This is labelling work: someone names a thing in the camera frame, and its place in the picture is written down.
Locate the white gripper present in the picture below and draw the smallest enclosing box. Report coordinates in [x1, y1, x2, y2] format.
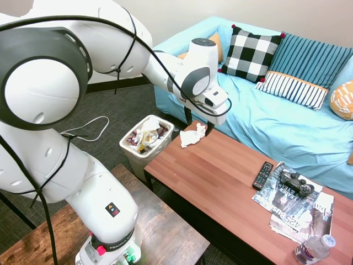
[181, 98, 229, 138]

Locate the white tissue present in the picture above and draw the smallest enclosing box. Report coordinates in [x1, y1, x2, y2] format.
[179, 123, 207, 149]

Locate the crumpled white paper trash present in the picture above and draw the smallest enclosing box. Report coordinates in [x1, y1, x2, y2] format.
[136, 117, 162, 150]

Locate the white lined trash bin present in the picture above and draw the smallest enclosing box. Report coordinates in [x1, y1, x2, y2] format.
[119, 114, 175, 183]

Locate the dark brown snack wrapper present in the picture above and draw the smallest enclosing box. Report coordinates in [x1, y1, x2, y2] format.
[154, 123, 169, 139]

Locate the reddish wood coffee table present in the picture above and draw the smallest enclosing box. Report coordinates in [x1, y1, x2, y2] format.
[143, 120, 353, 265]

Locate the yellow crumpled wrapper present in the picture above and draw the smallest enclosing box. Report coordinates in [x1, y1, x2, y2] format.
[137, 134, 155, 154]

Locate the sofa with light blue cover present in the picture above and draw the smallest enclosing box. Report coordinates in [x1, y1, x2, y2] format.
[153, 16, 353, 200]

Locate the plain orange pillow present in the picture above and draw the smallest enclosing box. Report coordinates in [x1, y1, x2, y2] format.
[176, 33, 224, 64]

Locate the black remote control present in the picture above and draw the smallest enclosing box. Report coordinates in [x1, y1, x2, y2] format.
[252, 161, 274, 191]

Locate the black white checkered pillow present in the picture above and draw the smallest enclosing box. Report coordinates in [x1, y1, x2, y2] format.
[217, 24, 286, 83]

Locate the black zip tie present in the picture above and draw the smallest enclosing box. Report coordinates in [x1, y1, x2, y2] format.
[29, 133, 89, 208]
[89, 6, 138, 95]

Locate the navy white striped pillow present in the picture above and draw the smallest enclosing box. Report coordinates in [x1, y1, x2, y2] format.
[254, 71, 329, 112]

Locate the rustic wood robot table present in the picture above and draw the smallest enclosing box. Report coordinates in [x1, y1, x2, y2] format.
[0, 164, 211, 265]

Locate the black game controller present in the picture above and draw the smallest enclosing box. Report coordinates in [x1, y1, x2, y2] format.
[280, 168, 315, 198]

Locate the teal striped pillow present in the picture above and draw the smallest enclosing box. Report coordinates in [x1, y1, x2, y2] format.
[269, 32, 353, 91]

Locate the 425 Business magazine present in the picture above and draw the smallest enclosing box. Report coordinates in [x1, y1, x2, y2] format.
[251, 161, 323, 235]

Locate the orange white patterned round pillow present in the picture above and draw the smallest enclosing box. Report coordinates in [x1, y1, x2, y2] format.
[330, 79, 353, 121]

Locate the magazine with white cover edge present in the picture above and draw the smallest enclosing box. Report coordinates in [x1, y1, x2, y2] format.
[269, 191, 335, 245]

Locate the clear plastic water bottle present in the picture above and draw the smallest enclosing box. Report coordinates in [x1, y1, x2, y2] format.
[293, 234, 336, 265]

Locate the black metal stand leg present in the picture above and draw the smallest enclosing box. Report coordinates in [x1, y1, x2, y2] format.
[0, 190, 37, 230]

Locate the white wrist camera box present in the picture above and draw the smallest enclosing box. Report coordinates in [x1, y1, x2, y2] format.
[197, 88, 229, 110]

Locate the thin white cable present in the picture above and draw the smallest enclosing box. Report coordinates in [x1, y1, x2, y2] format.
[59, 115, 110, 142]

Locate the thick black cable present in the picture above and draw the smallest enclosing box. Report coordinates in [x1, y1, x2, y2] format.
[0, 15, 232, 265]

